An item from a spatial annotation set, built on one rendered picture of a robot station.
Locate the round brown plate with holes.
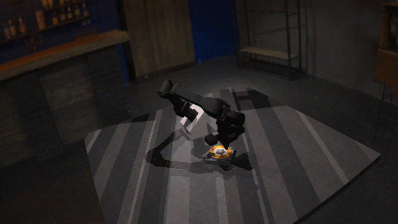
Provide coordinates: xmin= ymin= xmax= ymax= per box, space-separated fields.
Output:
xmin=210 ymin=146 xmax=231 ymax=159

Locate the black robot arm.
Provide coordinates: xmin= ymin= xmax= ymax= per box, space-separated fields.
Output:
xmin=157 ymin=79 xmax=245 ymax=143

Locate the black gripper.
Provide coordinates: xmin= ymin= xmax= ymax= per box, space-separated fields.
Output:
xmin=204 ymin=122 xmax=245 ymax=150

